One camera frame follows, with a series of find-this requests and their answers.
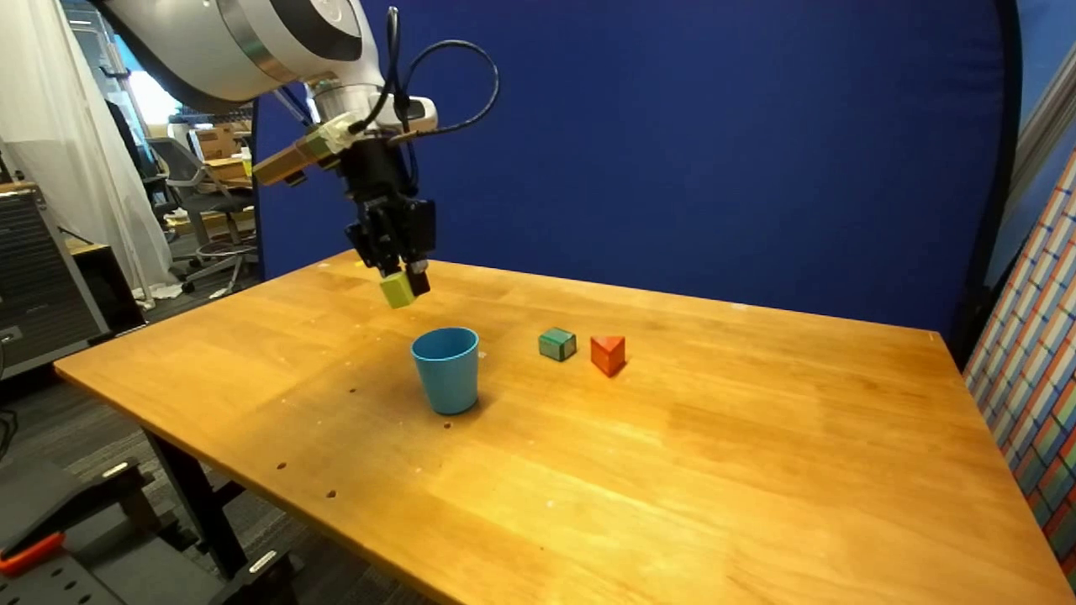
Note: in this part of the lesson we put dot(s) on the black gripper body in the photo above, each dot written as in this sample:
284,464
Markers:
389,194

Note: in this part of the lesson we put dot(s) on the yellow wooden block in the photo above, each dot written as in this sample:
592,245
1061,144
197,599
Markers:
397,291

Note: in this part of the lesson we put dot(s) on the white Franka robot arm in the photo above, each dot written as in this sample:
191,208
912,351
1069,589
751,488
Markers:
240,38

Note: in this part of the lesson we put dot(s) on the black perforated robot base table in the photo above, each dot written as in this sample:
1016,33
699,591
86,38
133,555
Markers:
70,538

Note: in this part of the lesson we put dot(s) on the blue plastic cup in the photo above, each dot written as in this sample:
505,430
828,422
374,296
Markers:
446,367

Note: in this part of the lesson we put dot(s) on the green wooden block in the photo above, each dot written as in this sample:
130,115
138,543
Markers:
555,345

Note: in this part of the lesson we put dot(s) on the red wooden block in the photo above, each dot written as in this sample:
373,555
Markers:
606,354

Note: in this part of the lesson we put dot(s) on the office chair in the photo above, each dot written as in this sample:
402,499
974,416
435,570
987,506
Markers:
207,212

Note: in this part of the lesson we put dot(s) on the black table leg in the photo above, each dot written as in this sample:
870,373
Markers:
203,499

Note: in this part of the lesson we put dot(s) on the blue fabric backdrop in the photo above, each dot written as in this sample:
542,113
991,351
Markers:
693,135

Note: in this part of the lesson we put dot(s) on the white curtain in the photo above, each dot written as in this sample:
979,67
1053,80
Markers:
78,144

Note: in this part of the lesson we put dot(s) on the black equipment cabinet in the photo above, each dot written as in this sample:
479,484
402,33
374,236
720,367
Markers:
44,281

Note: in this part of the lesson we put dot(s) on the wrist camera on tan mount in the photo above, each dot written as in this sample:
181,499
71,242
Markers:
304,153

